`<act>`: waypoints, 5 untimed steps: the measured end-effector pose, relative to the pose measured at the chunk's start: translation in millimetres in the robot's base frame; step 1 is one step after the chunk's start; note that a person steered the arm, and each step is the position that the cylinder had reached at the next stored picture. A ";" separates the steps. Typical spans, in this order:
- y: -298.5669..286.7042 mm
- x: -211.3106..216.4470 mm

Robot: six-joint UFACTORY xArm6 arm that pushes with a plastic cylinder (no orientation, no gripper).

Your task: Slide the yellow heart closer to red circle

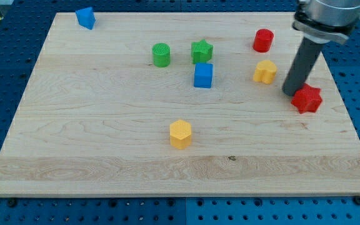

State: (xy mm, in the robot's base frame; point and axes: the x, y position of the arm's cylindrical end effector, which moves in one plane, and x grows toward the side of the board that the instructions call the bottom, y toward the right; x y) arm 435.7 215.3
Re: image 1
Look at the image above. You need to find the blue cube block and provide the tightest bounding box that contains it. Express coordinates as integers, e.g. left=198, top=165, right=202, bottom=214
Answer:
left=194, top=62, right=213, bottom=88

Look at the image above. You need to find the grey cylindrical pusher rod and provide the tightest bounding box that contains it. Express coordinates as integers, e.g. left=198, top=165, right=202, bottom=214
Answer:
left=282, top=37, right=323, bottom=96

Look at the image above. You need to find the red star block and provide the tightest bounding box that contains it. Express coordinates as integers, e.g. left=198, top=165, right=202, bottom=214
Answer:
left=291, top=83, right=323, bottom=114

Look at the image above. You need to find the yellow hexagon block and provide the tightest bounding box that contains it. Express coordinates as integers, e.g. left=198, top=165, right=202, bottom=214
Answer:
left=169, top=119, right=192, bottom=149

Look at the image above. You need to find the light wooden board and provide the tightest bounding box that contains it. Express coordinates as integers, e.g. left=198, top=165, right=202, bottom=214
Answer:
left=0, top=12, right=360, bottom=198

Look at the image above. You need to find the green cylinder block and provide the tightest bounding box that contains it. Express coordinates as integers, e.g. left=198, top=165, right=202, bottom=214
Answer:
left=152, top=42, right=171, bottom=68

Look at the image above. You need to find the green star block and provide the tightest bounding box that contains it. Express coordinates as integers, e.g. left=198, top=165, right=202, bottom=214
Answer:
left=191, top=39, right=214, bottom=64

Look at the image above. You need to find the yellow heart block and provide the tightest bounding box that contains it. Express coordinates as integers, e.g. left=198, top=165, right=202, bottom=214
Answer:
left=253, top=60, right=278, bottom=84

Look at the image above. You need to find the blue triangle block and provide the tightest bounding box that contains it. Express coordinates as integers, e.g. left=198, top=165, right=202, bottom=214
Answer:
left=75, top=7, right=96, bottom=30

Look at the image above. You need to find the red cylinder block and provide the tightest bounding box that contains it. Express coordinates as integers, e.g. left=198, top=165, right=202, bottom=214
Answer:
left=252, top=29, right=274, bottom=53

